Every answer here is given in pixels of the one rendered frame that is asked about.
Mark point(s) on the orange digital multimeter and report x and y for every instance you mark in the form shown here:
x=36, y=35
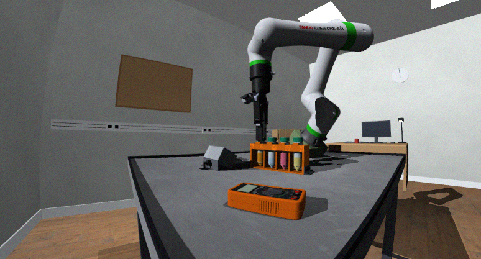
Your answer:
x=282, y=202

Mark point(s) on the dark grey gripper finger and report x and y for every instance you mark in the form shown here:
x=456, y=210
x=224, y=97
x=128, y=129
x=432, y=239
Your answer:
x=265, y=117
x=258, y=117

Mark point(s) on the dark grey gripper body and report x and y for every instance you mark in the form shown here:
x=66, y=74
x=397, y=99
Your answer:
x=261, y=86

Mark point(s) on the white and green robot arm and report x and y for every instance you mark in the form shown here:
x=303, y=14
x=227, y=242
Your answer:
x=331, y=37

